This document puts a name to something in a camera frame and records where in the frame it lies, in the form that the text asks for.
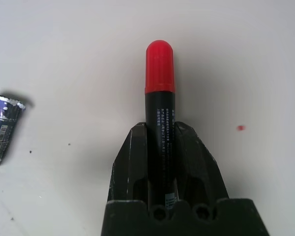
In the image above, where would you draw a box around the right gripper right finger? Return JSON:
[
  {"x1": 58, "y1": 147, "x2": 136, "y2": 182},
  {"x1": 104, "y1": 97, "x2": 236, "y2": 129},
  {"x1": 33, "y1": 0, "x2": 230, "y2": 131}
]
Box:
[{"x1": 174, "y1": 121, "x2": 231, "y2": 205}]

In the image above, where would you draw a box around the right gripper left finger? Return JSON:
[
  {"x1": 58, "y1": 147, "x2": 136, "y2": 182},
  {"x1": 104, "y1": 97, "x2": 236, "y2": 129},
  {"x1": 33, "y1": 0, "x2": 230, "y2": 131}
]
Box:
[{"x1": 107, "y1": 122, "x2": 149, "y2": 205}]

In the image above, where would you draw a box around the black marker with red cap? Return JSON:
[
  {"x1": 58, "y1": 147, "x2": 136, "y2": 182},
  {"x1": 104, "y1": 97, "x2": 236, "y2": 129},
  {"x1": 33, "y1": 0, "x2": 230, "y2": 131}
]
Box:
[{"x1": 144, "y1": 38, "x2": 180, "y2": 212}]

